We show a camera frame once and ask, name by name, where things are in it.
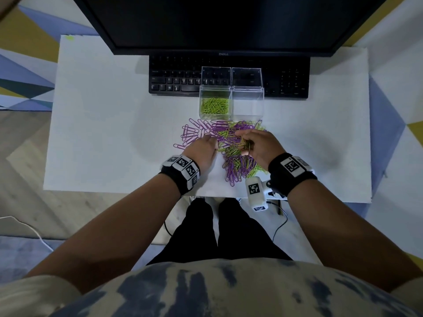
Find black left wristband with markers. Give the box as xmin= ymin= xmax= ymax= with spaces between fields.
xmin=159 ymin=155 xmax=201 ymax=195

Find black wristband with markers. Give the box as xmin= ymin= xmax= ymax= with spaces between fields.
xmin=267 ymin=152 xmax=318 ymax=198
xmin=159 ymin=155 xmax=201 ymax=195

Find black right wristband with markers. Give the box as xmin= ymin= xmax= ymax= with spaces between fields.
xmin=267 ymin=152 xmax=318 ymax=198

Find black computer monitor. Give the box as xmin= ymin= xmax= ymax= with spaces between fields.
xmin=71 ymin=0 xmax=390 ymax=57

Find person's right forearm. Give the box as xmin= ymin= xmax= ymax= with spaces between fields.
xmin=287 ymin=180 xmax=423 ymax=293

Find person's right hand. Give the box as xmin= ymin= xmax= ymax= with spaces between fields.
xmin=235 ymin=129 xmax=286 ymax=172

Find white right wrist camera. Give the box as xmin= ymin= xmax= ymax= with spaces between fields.
xmin=245 ymin=176 xmax=288 ymax=212

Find white cable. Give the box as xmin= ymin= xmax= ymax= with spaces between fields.
xmin=0 ymin=215 xmax=53 ymax=252

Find heap of green paper clips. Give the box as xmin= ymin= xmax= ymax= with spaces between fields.
xmin=201 ymin=97 xmax=230 ymax=115

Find black right camera cable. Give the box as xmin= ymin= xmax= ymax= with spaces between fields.
xmin=267 ymin=199 xmax=289 ymax=243

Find person's tie-dye shirt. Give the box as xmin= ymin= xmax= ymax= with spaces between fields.
xmin=0 ymin=258 xmax=423 ymax=317

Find brown wooden board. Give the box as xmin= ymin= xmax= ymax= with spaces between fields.
xmin=0 ymin=0 xmax=24 ymax=20

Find person's black trousers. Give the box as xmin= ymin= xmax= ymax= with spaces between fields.
xmin=147 ymin=198 xmax=293 ymax=265

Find person's left hand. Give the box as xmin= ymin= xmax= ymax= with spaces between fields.
xmin=182 ymin=134 xmax=219 ymax=177

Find person's left forearm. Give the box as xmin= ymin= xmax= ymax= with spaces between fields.
xmin=25 ymin=173 xmax=182 ymax=294

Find pile of mixed paper clips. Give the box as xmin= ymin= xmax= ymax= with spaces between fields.
xmin=173 ymin=118 xmax=270 ymax=188

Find black keyboard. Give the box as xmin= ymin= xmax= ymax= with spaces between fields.
xmin=148 ymin=54 xmax=311 ymax=100

